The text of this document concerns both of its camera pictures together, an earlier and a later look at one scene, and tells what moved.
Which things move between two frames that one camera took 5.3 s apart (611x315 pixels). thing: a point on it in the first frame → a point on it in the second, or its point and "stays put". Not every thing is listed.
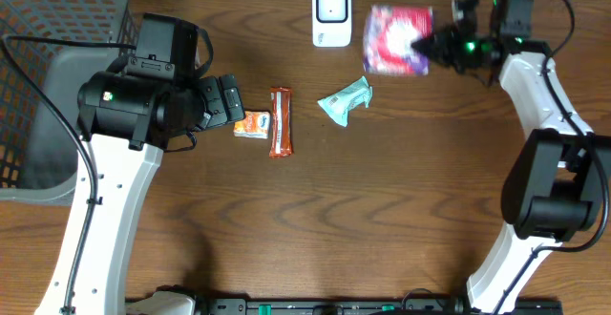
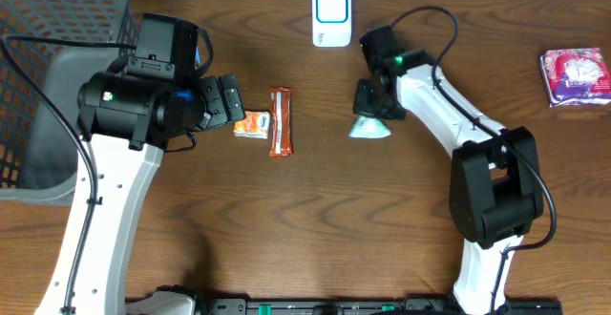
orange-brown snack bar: (282, 128) stays put
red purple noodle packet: (389, 31) → (576, 76)
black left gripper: (216, 101) stays put
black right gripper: (437, 48) → (362, 107)
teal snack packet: (338, 105) → (366, 127)
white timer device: (331, 14) stays put
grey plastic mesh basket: (39, 152) stays put
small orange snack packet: (255, 125) stays put
